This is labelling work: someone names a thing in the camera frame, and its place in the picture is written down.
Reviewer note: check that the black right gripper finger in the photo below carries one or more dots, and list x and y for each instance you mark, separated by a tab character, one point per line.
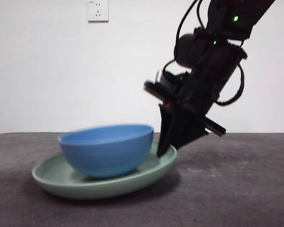
187	132
165	132

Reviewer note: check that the blue ribbed bowl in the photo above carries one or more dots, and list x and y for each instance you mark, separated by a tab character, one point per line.
106	156

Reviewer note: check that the green round plate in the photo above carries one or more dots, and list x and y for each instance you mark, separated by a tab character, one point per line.
97	190

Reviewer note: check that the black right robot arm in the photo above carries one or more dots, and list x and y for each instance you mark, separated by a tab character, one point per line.
227	54

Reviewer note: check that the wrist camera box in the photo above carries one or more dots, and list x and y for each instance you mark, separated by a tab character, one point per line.
171	82

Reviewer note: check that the white wall socket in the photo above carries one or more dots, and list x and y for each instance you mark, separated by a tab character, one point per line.
98	13

